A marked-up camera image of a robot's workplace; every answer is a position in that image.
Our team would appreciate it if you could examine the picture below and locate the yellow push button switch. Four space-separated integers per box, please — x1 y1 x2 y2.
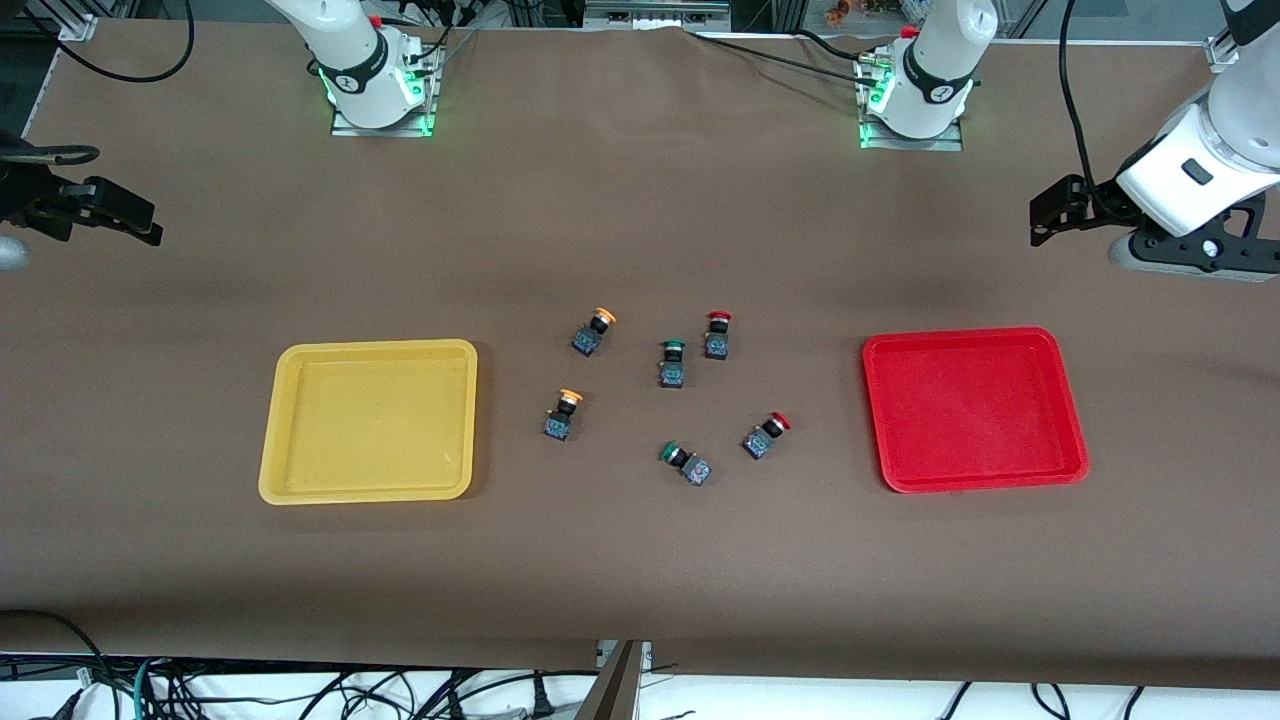
543 388 585 443
571 308 618 358

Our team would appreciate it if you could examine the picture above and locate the red plastic tray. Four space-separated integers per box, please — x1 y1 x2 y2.
862 326 1091 495

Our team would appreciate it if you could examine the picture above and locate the yellow plastic tray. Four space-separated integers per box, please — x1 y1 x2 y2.
258 339 479 506

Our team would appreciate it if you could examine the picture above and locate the grey device box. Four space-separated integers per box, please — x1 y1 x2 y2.
585 0 731 31

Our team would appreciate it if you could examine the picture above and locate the brown table cover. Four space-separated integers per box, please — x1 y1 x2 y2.
0 20 1280 691

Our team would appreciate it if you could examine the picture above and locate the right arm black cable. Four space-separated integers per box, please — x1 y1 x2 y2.
0 0 196 167

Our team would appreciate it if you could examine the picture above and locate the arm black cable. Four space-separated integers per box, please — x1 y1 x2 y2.
1058 0 1096 191
0 0 196 167

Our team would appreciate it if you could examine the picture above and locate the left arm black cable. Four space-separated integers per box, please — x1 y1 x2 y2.
1058 0 1096 191

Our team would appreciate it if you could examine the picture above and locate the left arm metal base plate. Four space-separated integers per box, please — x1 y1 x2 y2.
858 50 966 153

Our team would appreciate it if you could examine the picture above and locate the short black base cable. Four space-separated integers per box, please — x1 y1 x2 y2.
795 28 891 59

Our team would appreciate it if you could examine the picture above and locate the long black base cable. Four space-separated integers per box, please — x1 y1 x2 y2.
685 30 881 81

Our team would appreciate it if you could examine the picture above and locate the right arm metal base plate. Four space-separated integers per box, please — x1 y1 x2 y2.
330 45 441 138

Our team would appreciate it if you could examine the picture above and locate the black floor cable loop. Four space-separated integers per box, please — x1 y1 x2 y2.
0 608 111 701

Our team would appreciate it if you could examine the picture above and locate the teal floor cable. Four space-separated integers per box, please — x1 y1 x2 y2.
133 655 166 720

